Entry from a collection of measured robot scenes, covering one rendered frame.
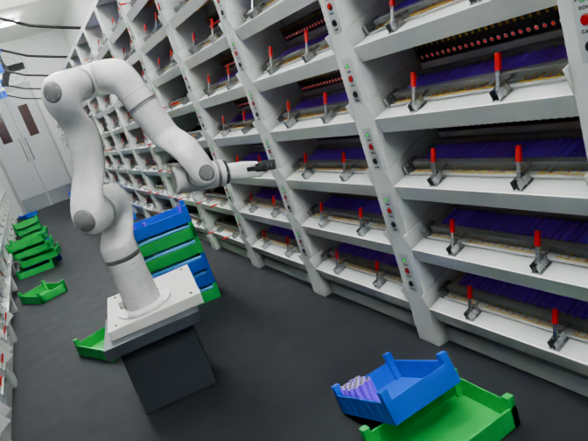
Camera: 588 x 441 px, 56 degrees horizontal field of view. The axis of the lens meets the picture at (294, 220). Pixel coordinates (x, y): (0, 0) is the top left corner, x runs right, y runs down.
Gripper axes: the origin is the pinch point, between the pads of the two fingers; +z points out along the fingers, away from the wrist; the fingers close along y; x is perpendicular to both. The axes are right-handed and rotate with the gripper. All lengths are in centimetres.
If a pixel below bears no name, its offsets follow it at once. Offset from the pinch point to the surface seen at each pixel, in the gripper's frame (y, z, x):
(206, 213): -170, 27, -35
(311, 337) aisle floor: -5, 10, -64
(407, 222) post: 39.7, 22.6, -19.7
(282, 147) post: -30.3, 19.7, 3.8
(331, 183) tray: 5.1, 19.2, -9.0
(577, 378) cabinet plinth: 84, 33, -54
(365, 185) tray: 25.7, 19.1, -8.9
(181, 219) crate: -88, -9, -24
